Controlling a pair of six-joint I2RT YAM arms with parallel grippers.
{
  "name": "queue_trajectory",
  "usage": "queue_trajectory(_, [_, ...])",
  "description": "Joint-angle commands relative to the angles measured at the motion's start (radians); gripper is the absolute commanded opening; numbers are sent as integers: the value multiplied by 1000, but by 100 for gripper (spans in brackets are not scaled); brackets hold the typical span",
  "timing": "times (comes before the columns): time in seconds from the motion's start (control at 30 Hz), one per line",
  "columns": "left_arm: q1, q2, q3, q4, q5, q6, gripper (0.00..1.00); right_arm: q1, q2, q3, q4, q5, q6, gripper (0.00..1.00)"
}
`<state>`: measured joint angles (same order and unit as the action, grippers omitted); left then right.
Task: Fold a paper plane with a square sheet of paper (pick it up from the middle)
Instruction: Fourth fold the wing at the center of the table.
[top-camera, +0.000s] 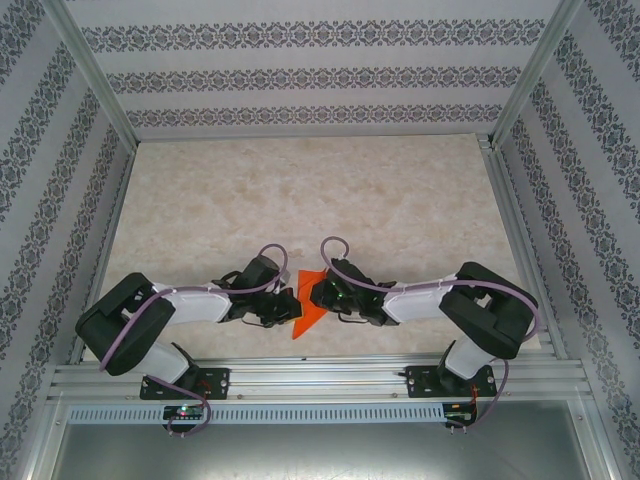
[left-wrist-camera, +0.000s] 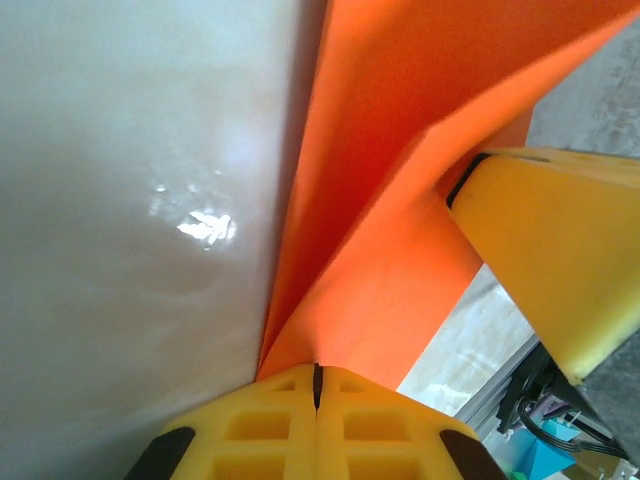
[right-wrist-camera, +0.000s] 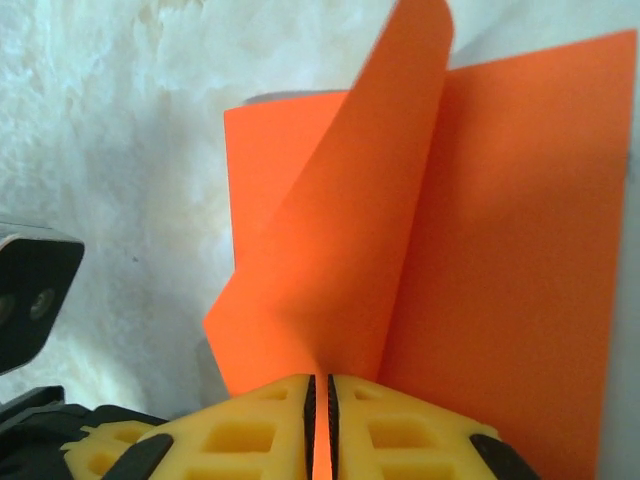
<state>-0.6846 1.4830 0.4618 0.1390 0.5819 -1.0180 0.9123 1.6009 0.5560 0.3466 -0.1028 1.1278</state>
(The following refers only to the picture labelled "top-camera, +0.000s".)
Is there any orange paper sheet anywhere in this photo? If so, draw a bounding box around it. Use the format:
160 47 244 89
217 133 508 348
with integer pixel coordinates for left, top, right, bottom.
291 268 331 341

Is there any grey sheet metal panel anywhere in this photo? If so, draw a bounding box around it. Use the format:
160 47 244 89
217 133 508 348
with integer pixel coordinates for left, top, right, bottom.
49 423 601 480

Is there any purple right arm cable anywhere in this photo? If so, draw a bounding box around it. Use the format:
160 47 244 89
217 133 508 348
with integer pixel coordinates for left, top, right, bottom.
319 235 544 431

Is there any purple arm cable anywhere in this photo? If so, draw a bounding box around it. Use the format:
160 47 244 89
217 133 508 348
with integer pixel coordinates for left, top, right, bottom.
99 243 289 439
319 235 544 431

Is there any aluminium mounting rail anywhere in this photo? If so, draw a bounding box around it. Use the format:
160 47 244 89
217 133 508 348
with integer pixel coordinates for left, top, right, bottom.
47 352 586 401

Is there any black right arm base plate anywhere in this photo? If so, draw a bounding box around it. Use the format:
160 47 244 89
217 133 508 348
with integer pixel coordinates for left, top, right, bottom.
405 363 499 400

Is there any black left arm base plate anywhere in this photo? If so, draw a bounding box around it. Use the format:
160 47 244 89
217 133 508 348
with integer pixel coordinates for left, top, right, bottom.
139 367 232 401

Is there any grey slotted cable duct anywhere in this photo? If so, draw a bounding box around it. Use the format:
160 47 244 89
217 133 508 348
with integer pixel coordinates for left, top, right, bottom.
67 403 446 425

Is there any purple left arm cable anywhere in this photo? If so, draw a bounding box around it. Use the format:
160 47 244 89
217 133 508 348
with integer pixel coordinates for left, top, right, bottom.
99 243 289 439

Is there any aluminium table edge rail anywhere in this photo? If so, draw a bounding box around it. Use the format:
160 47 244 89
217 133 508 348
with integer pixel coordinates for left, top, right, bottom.
67 142 137 365
477 134 569 359

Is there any aluminium frame post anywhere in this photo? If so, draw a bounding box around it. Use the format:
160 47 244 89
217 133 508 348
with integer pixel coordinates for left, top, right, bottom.
42 0 139 146
492 0 584 149

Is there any aluminium frame bar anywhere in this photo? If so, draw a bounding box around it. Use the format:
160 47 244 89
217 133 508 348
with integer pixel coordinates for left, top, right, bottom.
19 397 69 480
569 399 621 480

